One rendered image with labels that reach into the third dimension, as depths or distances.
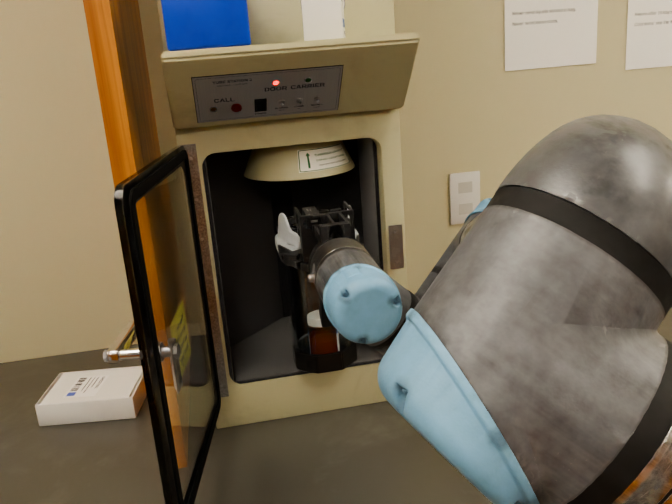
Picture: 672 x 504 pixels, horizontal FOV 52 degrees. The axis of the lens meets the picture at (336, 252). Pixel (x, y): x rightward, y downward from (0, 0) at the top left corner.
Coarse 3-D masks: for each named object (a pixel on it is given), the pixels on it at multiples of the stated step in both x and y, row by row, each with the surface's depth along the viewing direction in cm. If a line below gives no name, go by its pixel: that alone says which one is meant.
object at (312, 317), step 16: (288, 272) 103; (304, 272) 101; (288, 288) 105; (304, 288) 101; (304, 304) 102; (304, 320) 103; (320, 320) 102; (304, 336) 104; (320, 336) 103; (336, 336) 103; (304, 352) 104; (320, 352) 103
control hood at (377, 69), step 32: (416, 32) 87; (192, 64) 83; (224, 64) 84; (256, 64) 85; (288, 64) 86; (320, 64) 87; (352, 64) 88; (384, 64) 89; (192, 96) 88; (352, 96) 94; (384, 96) 95
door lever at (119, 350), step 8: (128, 328) 80; (120, 336) 78; (128, 336) 78; (136, 336) 80; (112, 344) 76; (120, 344) 76; (128, 344) 77; (104, 352) 74; (112, 352) 74; (120, 352) 74; (128, 352) 74; (136, 352) 74; (104, 360) 75; (112, 360) 74; (120, 360) 74
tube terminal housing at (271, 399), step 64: (256, 0) 93; (384, 0) 96; (192, 128) 96; (256, 128) 97; (320, 128) 99; (384, 128) 101; (384, 192) 103; (384, 256) 109; (256, 384) 108; (320, 384) 110
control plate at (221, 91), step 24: (264, 72) 86; (288, 72) 87; (312, 72) 88; (336, 72) 89; (216, 96) 89; (240, 96) 89; (264, 96) 90; (288, 96) 91; (312, 96) 92; (336, 96) 93; (216, 120) 93
